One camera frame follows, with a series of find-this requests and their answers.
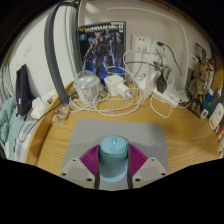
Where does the white cube charger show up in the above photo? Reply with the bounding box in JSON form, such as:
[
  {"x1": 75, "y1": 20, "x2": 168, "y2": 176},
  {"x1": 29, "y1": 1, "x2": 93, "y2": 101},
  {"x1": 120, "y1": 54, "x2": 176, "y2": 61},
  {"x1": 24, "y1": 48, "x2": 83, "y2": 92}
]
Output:
[{"x1": 103, "y1": 73, "x2": 125, "y2": 97}]

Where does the tall white adapter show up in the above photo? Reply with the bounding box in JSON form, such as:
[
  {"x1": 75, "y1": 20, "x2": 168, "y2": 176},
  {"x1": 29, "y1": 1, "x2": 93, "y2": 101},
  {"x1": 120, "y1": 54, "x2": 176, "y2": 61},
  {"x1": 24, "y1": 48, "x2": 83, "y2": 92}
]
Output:
[{"x1": 138, "y1": 71, "x2": 158, "y2": 99}]

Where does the light blue computer mouse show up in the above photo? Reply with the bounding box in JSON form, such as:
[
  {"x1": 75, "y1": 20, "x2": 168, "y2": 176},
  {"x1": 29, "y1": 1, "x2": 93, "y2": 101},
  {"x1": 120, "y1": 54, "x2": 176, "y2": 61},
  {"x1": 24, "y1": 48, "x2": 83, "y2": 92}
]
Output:
[{"x1": 97, "y1": 135, "x2": 129, "y2": 183}]

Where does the black charger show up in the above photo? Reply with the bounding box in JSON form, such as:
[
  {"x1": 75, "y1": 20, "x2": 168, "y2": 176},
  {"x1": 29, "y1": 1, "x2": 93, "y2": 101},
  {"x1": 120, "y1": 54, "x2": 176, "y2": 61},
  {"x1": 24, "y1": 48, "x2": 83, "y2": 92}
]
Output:
[{"x1": 156, "y1": 74, "x2": 168, "y2": 94}]

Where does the clear plastic cup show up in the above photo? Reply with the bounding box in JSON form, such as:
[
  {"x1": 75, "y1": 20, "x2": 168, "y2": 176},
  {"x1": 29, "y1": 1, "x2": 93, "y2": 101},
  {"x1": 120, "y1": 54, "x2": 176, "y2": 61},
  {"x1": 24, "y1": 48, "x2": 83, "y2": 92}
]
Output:
[{"x1": 73, "y1": 70, "x2": 102, "y2": 103}]

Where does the teal cloth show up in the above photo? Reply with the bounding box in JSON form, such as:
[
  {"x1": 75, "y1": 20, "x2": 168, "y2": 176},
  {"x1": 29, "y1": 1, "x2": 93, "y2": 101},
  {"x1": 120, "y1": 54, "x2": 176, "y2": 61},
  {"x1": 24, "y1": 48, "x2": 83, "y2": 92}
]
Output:
[{"x1": 0, "y1": 96, "x2": 25, "y2": 159}]

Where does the white power strip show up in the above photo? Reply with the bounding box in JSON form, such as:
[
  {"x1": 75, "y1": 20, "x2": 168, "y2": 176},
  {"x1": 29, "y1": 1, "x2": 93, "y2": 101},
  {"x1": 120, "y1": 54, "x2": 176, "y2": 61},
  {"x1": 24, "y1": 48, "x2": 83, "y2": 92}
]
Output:
[{"x1": 151, "y1": 88, "x2": 181, "y2": 108}]

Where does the grey mouse pad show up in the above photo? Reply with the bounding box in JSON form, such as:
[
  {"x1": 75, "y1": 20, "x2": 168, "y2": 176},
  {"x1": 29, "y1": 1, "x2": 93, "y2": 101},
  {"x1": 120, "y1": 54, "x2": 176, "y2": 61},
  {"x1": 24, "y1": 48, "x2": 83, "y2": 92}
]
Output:
[{"x1": 59, "y1": 118, "x2": 169, "y2": 192}]

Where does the black power cable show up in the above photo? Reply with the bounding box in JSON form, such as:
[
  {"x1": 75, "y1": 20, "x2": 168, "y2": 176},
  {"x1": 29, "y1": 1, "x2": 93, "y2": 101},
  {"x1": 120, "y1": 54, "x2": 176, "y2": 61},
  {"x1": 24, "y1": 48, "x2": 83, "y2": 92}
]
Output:
[{"x1": 156, "y1": 40, "x2": 183, "y2": 78}]

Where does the robot model kit box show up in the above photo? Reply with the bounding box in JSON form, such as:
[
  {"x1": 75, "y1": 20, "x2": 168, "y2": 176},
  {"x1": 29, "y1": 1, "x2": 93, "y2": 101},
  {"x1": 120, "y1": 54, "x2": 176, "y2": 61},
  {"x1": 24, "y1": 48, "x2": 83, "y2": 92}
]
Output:
[{"x1": 77, "y1": 20, "x2": 127, "y2": 79}]

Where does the small white square clock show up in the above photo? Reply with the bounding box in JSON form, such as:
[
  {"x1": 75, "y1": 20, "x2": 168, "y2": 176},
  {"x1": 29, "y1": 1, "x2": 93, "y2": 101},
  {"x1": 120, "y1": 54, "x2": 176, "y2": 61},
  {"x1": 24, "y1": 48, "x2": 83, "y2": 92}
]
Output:
[{"x1": 200, "y1": 108, "x2": 210, "y2": 119}]

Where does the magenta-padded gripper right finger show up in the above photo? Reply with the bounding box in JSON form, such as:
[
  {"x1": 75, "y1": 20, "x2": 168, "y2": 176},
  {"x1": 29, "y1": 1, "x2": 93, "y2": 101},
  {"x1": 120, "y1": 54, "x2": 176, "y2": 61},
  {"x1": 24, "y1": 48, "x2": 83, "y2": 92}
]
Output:
[{"x1": 126, "y1": 143, "x2": 169, "y2": 190}]

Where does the black bag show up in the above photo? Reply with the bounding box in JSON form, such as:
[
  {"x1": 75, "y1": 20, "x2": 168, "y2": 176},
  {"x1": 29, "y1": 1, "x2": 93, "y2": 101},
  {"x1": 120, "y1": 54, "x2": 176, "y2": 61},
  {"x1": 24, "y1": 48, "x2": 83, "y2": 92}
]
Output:
[{"x1": 15, "y1": 64, "x2": 34, "y2": 116}]

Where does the white wall socket plate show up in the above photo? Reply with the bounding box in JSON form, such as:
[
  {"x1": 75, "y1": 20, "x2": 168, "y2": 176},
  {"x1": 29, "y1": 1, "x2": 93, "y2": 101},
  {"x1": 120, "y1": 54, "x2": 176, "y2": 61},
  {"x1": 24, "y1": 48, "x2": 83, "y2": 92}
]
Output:
[
  {"x1": 131, "y1": 34, "x2": 153, "y2": 54},
  {"x1": 151, "y1": 36, "x2": 168, "y2": 57}
]

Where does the white charging cable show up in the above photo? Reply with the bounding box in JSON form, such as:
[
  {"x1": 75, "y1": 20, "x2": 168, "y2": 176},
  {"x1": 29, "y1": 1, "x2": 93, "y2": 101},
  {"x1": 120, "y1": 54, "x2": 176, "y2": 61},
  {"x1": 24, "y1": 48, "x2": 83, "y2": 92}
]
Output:
[{"x1": 68, "y1": 49, "x2": 146, "y2": 118}]

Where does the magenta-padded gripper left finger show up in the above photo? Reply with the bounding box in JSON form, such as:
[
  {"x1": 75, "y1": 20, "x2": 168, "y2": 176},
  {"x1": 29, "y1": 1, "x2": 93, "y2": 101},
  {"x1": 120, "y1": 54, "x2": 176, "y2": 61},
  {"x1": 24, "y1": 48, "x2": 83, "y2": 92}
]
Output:
[{"x1": 59, "y1": 143, "x2": 102, "y2": 190}]

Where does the brown tree figure toy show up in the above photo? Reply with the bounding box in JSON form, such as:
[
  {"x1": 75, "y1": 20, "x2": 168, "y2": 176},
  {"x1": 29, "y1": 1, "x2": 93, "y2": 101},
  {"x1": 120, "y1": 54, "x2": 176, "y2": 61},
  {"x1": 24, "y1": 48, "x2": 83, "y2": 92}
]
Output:
[{"x1": 188, "y1": 61, "x2": 214, "y2": 101}]

